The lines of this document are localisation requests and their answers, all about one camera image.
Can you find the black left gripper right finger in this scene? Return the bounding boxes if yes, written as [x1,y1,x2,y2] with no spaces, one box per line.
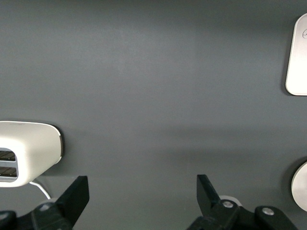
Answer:
[186,174,299,230]

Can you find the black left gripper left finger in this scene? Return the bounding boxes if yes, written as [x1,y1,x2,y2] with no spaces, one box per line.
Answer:
[0,175,90,230]

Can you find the white toaster cable with plug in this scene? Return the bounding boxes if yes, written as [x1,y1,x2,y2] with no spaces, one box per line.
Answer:
[28,181,51,201]

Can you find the round cream plate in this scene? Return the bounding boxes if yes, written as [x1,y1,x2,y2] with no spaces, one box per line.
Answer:
[291,160,307,213]

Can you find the cream two-slot toaster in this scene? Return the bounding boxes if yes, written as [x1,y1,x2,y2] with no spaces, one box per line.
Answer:
[0,121,65,188]

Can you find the cream rectangular rabbit-print tray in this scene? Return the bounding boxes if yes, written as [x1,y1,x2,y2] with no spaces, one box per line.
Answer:
[285,13,307,96]

